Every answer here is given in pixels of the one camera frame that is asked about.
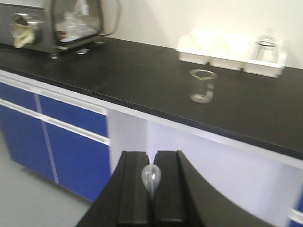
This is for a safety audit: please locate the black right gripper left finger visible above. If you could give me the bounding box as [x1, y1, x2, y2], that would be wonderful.
[76, 151, 150, 227]

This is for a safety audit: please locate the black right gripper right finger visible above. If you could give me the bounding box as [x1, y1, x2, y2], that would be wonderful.
[153, 150, 271, 227]

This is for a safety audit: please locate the clear plastic pipette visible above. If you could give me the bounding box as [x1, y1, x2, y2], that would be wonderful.
[141, 164, 161, 201]

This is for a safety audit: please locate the blue cabinet door right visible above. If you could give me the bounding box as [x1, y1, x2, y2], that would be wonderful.
[46, 123, 111, 201]

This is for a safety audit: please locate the blue cabinet door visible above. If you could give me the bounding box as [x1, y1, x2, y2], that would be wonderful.
[46, 123, 111, 201]
[0, 106, 55, 182]

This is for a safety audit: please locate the blue drawer front right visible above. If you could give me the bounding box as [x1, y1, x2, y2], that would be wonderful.
[38, 95, 108, 137]

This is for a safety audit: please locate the blue drawer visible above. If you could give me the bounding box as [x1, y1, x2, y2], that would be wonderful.
[38, 95, 108, 137]
[0, 83, 37, 112]

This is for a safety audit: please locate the clear glass beaker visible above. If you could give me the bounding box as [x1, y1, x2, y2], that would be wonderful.
[189, 69, 217, 104]

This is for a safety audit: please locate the blue cabinet door left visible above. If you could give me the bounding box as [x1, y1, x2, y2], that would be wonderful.
[0, 106, 55, 182]

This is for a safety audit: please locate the white plastic bin left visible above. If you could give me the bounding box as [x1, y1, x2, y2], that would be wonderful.
[176, 31, 215, 65]

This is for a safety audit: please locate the white plastic bin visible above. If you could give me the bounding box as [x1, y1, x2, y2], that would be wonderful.
[210, 34, 248, 71]
[176, 31, 215, 65]
[242, 40, 288, 78]

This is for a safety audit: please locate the white plastic bin middle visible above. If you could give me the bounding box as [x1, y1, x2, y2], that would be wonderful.
[210, 34, 248, 71]

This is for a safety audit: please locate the blue drawer front left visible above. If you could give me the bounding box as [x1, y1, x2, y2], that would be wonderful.
[0, 83, 37, 112]

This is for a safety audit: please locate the white plastic bin right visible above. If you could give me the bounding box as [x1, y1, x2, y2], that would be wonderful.
[242, 40, 288, 78]

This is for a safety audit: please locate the clear round-bottom glass flask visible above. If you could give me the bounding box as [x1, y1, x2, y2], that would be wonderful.
[250, 28, 283, 63]

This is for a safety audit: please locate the stainless steel lab machine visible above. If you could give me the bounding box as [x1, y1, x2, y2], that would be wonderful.
[0, 0, 122, 59]

